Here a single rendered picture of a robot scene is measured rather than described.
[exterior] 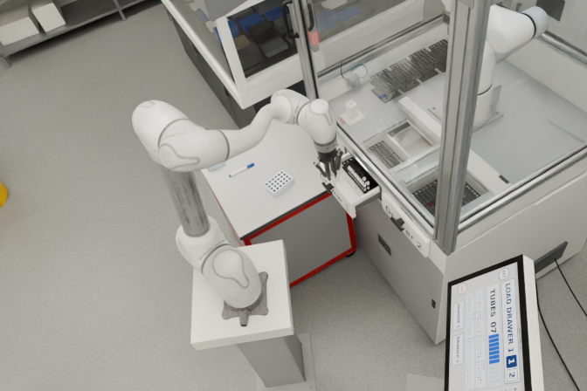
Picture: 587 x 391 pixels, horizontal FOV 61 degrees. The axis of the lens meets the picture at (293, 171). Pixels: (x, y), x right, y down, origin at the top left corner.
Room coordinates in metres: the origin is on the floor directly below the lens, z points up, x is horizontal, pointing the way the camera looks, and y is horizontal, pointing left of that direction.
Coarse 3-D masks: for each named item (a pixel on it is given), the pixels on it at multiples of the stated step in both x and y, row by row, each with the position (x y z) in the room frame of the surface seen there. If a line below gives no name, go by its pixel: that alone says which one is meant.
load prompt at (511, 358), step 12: (504, 288) 0.59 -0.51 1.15; (504, 300) 0.55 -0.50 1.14; (504, 312) 0.52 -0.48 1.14; (516, 312) 0.50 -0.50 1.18; (504, 324) 0.49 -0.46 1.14; (516, 324) 0.47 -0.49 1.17; (504, 336) 0.46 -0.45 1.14; (516, 336) 0.44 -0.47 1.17; (504, 348) 0.42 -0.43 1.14; (516, 348) 0.41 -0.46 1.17; (504, 360) 0.39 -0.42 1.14; (516, 360) 0.38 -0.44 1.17; (504, 372) 0.37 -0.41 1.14; (516, 372) 0.35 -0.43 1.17
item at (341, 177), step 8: (344, 160) 1.47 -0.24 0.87; (336, 176) 1.41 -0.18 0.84; (344, 176) 1.40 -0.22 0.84; (344, 184) 1.36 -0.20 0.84; (352, 192) 1.30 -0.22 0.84; (368, 192) 1.28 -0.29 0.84; (376, 192) 1.24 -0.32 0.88; (360, 200) 1.22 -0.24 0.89; (368, 200) 1.22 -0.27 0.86; (360, 208) 1.21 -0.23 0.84
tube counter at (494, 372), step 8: (496, 320) 0.51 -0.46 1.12; (488, 328) 0.50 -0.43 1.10; (496, 328) 0.49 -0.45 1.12; (488, 336) 0.48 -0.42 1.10; (496, 336) 0.47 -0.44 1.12; (488, 344) 0.46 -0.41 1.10; (496, 344) 0.45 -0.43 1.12; (488, 352) 0.44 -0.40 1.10; (496, 352) 0.43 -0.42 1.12; (488, 360) 0.42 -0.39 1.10; (496, 360) 0.41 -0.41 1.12; (488, 368) 0.40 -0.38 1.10; (496, 368) 0.39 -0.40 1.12; (488, 376) 0.38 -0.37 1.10; (496, 376) 0.37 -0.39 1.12; (488, 384) 0.36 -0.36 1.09; (496, 384) 0.35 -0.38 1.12
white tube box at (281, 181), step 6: (276, 174) 1.56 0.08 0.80; (282, 174) 1.55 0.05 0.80; (288, 174) 1.54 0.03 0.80; (270, 180) 1.53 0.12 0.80; (276, 180) 1.52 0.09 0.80; (282, 180) 1.51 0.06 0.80; (288, 180) 1.50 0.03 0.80; (264, 186) 1.51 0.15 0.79; (270, 186) 1.50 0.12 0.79; (276, 186) 1.49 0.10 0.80; (282, 186) 1.47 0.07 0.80; (288, 186) 1.49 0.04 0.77; (270, 192) 1.47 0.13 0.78; (276, 192) 1.45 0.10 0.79; (282, 192) 1.47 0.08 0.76
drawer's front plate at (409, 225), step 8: (384, 192) 1.19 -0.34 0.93; (384, 200) 1.17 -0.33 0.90; (392, 200) 1.15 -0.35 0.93; (384, 208) 1.18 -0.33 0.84; (392, 208) 1.12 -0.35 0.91; (400, 216) 1.07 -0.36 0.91; (408, 224) 1.02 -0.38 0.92; (416, 232) 0.98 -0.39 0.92; (416, 240) 0.98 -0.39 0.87; (424, 240) 0.93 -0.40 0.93; (424, 248) 0.93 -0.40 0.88; (424, 256) 0.93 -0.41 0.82
